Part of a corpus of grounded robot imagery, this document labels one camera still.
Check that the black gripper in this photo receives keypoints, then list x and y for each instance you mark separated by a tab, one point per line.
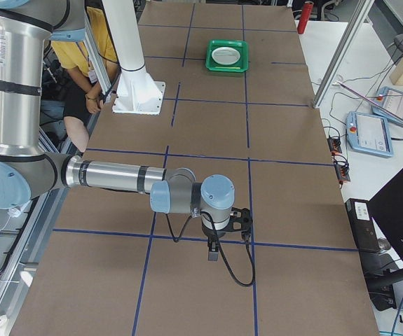
210	233

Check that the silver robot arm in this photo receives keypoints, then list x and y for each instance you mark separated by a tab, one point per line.
27	171

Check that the black computer box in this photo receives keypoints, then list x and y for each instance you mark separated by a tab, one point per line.
362	225

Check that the orange black electronics board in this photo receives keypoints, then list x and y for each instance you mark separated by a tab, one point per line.
334	144

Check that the yellow plastic spoon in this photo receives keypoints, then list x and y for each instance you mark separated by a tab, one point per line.
230	68

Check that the green plastic tray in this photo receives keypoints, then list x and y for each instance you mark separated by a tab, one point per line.
240	46

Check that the white plate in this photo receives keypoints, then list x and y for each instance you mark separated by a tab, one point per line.
226	56

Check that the near blue teach pendant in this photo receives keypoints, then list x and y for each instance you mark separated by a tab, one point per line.
369	133

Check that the blue teach pendant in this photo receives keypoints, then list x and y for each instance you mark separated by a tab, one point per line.
369	133
391	99

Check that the person in yellow shirt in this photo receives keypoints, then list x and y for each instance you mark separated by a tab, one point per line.
83	97

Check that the far blue teach pendant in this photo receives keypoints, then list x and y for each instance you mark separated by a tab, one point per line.
391	99

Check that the red bottle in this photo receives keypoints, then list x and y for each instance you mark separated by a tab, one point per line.
305	15

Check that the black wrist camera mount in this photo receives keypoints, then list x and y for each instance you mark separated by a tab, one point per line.
241	220

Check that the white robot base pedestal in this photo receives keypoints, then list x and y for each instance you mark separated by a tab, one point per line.
137	92

